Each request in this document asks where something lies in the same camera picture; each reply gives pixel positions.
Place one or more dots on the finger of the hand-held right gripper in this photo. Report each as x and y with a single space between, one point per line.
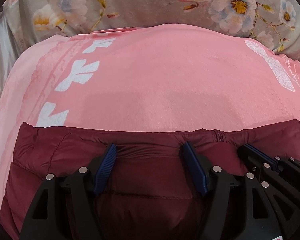
267 158
250 157

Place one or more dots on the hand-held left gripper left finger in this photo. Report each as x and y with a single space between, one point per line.
105 170

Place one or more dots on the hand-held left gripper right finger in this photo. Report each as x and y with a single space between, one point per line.
193 167

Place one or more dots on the maroon puffer jacket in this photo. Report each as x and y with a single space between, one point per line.
65 152

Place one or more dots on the pink patterned blanket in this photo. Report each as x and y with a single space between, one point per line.
165 80

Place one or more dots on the white satin curtain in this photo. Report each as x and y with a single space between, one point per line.
1 45

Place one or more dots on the grey floral quilt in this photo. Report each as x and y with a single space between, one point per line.
140 5

